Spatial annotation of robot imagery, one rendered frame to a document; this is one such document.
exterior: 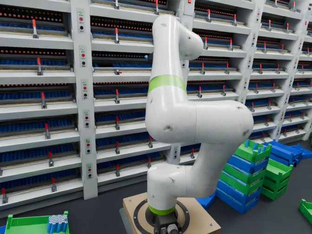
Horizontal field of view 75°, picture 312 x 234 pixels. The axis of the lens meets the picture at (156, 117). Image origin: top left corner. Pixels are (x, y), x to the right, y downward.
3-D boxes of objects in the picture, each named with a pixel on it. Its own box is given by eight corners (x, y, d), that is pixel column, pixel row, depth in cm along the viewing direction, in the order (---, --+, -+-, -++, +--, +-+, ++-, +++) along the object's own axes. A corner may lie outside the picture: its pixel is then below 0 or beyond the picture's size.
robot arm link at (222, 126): (215, 202, 88) (270, 129, 47) (177, 201, 88) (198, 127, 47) (211, 173, 96) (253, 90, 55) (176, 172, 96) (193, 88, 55)
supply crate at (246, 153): (269, 155, 139) (272, 144, 136) (254, 163, 127) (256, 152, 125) (231, 139, 162) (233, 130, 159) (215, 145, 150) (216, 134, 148)
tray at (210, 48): (244, 57, 178) (252, 42, 170) (188, 55, 151) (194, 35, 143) (229, 48, 192) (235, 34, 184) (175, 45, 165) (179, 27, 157)
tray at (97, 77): (175, 81, 153) (178, 68, 147) (92, 82, 125) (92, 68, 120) (163, 68, 166) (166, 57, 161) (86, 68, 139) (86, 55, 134)
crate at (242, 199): (260, 194, 149) (262, 185, 146) (244, 205, 137) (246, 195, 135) (225, 174, 171) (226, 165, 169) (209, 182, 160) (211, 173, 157)
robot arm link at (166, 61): (170, 104, 69) (193, 86, 61) (141, 90, 63) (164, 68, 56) (168, 39, 90) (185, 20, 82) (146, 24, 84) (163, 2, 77)
